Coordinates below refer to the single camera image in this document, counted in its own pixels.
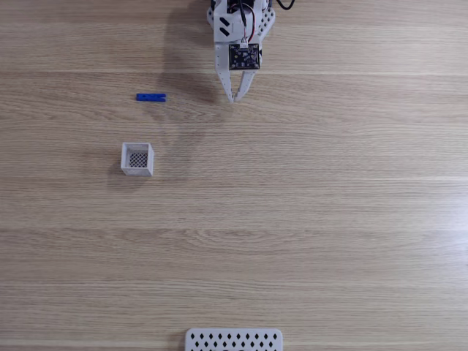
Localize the white perforated plate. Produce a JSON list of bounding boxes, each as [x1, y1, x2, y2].
[[184, 327, 284, 351]]

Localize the red white camera wires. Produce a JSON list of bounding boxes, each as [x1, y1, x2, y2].
[[238, 0, 257, 48]]

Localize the black camera circuit board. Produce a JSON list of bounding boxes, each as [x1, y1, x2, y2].
[[228, 43, 262, 71]]

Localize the small white lattice crate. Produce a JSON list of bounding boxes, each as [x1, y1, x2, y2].
[[120, 142, 155, 178]]

